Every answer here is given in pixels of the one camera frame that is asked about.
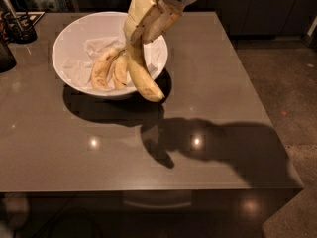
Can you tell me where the black wire utensil holder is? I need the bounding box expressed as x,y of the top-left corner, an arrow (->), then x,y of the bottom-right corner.
3,12 -> 37,44

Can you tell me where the white paper bowl liner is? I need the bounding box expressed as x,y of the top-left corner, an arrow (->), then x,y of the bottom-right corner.
62,37 -> 167,90

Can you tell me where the large spotted banana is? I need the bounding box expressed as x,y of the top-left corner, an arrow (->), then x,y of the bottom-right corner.
90,48 -> 122,89

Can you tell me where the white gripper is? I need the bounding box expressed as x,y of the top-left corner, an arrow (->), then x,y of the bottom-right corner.
123,0 -> 197,44

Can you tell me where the white ceramic bowl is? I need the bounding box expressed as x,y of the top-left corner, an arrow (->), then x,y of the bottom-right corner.
52,12 -> 159,100

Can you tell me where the white utensil handle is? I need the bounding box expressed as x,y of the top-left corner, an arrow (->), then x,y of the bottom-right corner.
3,0 -> 23,34

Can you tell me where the dark round pot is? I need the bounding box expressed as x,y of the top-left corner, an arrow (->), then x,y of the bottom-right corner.
0,39 -> 17,72

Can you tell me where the yellow banana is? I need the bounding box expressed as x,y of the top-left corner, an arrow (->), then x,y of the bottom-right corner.
125,38 -> 164,102
113,56 -> 128,89

